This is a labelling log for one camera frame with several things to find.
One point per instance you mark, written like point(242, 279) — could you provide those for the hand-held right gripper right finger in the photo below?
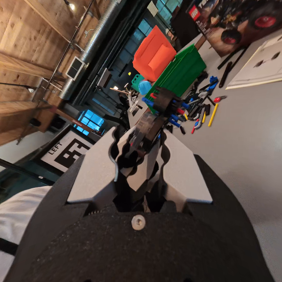
point(187, 176)

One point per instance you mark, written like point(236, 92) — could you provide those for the grey and black lego assembly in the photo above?
point(163, 103)

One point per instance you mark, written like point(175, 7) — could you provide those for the paper sign on post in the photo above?
point(152, 8)

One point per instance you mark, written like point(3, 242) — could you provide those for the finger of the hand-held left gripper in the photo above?
point(143, 171)
point(123, 145)

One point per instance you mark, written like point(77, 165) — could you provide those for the white vent grille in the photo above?
point(75, 67)

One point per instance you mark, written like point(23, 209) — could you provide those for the green plastic bin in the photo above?
point(182, 70)

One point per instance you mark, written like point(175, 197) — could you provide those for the pile of lego beams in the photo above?
point(202, 103)

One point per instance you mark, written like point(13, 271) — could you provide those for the silver air duct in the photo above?
point(97, 37)

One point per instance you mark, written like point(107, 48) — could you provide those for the light blue round object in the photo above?
point(145, 87)

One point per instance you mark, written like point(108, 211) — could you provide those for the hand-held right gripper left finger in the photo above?
point(92, 176)

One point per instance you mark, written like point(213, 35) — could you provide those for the orange plastic bin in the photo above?
point(154, 52)

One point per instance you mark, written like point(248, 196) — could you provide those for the lego instruction booklet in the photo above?
point(257, 68)

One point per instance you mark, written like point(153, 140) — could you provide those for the lego set box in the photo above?
point(238, 19)

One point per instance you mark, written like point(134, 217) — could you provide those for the green brick-shaped container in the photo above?
point(136, 80)

